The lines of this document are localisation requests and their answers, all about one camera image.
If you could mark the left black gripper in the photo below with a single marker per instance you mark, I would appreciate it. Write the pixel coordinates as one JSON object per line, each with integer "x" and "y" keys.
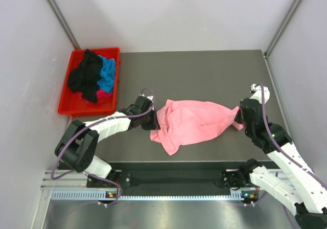
{"x": 154, "y": 124}

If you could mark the pink t shirt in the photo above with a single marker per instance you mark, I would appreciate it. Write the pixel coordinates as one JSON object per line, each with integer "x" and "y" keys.
{"x": 190, "y": 122}

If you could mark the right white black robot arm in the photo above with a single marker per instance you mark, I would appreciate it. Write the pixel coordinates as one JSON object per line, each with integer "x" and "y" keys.
{"x": 304, "y": 195}

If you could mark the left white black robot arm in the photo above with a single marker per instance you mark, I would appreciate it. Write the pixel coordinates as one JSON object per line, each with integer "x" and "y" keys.
{"x": 78, "y": 145}

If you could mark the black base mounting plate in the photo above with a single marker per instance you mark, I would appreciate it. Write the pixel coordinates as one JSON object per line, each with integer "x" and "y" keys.
{"x": 177, "y": 178}

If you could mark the magenta t shirt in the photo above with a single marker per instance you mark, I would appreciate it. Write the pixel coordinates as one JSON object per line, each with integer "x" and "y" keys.
{"x": 102, "y": 96}

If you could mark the blue t shirt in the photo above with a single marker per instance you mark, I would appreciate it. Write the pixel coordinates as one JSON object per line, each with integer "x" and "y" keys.
{"x": 107, "y": 75}

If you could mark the black t shirt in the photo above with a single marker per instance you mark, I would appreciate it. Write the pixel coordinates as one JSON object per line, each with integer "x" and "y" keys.
{"x": 84, "y": 78}

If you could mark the red plastic bin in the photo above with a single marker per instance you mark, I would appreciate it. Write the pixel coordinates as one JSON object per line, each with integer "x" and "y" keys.
{"x": 73, "y": 105}

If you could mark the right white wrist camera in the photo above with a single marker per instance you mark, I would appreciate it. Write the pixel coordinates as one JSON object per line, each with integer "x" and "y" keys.
{"x": 260, "y": 93}

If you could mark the slotted cable duct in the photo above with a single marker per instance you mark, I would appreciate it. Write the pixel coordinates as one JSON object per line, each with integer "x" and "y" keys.
{"x": 109, "y": 196}

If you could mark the aluminium frame rail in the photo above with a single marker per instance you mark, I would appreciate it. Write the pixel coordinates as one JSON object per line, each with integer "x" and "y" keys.
{"x": 71, "y": 181}

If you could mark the right corner aluminium post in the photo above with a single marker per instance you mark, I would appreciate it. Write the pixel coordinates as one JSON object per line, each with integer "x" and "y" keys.
{"x": 282, "y": 28}

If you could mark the corner aluminium post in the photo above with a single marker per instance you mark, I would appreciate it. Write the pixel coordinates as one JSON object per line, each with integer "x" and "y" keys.
{"x": 63, "y": 23}
{"x": 282, "y": 28}

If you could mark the left corner aluminium post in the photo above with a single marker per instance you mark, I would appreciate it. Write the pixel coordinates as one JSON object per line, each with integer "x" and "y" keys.
{"x": 63, "y": 23}

